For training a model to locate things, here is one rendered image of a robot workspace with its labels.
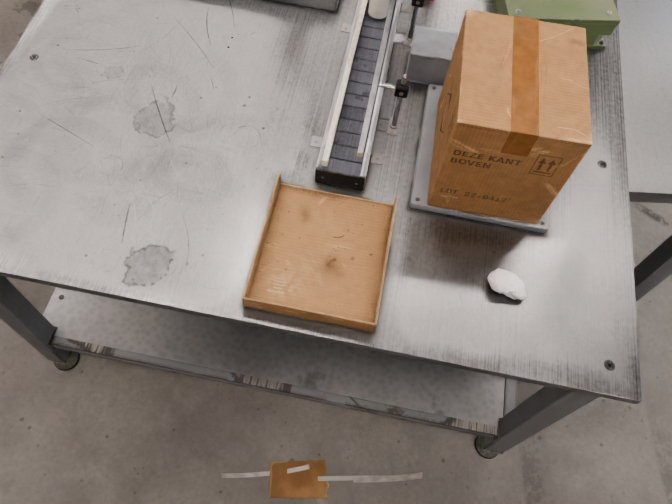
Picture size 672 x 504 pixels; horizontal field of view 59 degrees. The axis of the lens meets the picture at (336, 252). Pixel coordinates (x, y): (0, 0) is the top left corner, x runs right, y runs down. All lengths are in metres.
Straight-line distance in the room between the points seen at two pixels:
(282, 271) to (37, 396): 1.14
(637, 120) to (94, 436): 1.77
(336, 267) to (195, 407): 0.93
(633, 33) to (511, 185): 0.79
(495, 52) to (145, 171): 0.77
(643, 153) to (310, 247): 0.84
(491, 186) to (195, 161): 0.64
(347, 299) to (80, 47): 0.93
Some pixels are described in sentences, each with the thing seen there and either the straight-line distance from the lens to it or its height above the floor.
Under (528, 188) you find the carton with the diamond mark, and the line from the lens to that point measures 1.23.
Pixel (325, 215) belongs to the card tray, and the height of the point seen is 0.83.
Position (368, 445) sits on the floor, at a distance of 1.95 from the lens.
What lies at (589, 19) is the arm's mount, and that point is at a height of 0.92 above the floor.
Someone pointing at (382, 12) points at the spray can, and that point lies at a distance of 1.60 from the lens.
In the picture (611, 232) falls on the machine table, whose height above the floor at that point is 0.83.
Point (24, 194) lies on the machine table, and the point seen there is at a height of 0.83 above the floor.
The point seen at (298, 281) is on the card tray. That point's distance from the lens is 1.19.
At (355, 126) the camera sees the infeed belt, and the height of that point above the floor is 0.88.
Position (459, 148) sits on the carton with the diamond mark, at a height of 1.05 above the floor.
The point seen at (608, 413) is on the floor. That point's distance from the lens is 2.21.
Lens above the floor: 1.91
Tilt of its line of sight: 61 degrees down
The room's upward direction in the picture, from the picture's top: 7 degrees clockwise
